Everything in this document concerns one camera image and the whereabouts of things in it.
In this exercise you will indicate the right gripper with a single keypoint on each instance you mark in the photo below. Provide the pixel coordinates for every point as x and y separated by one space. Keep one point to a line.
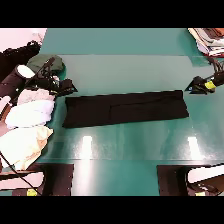
198 86

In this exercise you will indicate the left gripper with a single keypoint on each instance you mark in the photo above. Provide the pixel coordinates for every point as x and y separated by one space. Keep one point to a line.
65 87

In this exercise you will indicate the black T-shirt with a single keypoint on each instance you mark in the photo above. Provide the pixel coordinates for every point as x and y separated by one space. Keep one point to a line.
125 108

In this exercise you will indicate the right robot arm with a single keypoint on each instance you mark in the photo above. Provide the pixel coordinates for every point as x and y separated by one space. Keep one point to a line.
205 176

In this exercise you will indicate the dark green garment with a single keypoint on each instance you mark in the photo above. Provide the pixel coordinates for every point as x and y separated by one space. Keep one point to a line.
38 61

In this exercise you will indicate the white garment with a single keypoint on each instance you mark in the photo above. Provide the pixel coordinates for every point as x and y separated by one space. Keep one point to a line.
30 113

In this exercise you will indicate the heap of clothes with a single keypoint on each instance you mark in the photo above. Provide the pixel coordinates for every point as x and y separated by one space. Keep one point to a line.
206 38

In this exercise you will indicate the black garment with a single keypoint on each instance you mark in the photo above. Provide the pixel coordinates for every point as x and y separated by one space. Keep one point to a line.
15 55

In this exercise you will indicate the cream garment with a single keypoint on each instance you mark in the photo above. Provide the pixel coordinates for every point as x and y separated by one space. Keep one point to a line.
23 145

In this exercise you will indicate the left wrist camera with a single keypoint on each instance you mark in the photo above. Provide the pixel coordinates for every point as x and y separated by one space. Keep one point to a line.
46 68

